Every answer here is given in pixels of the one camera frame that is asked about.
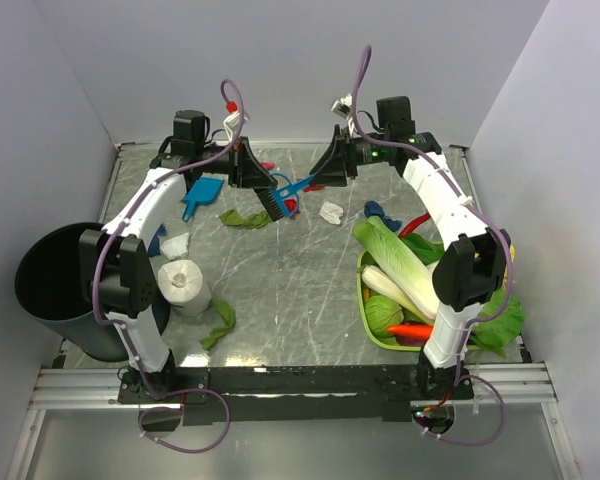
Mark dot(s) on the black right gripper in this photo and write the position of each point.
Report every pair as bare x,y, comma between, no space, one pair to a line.
340,157

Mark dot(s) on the aluminium front rail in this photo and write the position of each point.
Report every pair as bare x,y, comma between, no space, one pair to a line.
100,389

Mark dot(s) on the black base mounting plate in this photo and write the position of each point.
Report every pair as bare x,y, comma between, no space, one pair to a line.
206,395

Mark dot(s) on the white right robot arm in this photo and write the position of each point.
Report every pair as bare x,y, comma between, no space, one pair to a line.
476,254

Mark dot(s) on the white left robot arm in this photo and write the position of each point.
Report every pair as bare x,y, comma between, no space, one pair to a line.
182,158

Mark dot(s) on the green vegetable basket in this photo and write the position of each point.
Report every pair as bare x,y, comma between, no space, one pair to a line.
448,326

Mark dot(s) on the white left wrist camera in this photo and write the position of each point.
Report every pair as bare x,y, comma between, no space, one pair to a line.
234,118

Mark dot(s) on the orange carrot toy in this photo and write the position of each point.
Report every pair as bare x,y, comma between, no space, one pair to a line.
418,332

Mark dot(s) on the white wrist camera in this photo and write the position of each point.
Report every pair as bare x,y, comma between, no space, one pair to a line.
342,106
234,118

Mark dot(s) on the dark round trash bin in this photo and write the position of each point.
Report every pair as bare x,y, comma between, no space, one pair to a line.
50,290

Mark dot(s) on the round green cabbage toy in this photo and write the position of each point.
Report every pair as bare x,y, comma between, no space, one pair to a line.
382,312

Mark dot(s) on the green leafy vegetable toy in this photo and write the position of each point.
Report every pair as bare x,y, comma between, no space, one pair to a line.
493,336

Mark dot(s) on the white radish toy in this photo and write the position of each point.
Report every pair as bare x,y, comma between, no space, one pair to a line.
377,281

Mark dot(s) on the red chili pepper toy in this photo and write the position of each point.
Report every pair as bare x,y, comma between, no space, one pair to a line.
413,225

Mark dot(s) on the blue hand brush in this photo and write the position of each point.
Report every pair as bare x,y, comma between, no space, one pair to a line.
280,197

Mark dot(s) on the white paper towel roll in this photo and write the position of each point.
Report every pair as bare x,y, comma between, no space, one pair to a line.
184,287

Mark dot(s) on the napa cabbage toy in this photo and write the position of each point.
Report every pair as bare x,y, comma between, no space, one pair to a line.
399,263

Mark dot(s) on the dark blue paper scrap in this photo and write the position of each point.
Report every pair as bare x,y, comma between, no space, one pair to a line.
153,249
374,209

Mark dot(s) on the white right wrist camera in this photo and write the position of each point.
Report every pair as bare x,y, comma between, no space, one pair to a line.
342,106

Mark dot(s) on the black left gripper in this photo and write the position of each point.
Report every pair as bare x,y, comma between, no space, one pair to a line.
244,168

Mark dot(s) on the red paper scrap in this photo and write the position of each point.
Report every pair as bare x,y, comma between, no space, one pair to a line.
292,205
311,188

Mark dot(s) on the white paper scrap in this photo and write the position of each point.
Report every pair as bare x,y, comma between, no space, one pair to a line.
331,213
176,248

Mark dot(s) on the blue plastic dustpan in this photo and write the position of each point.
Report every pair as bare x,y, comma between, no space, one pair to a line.
203,192

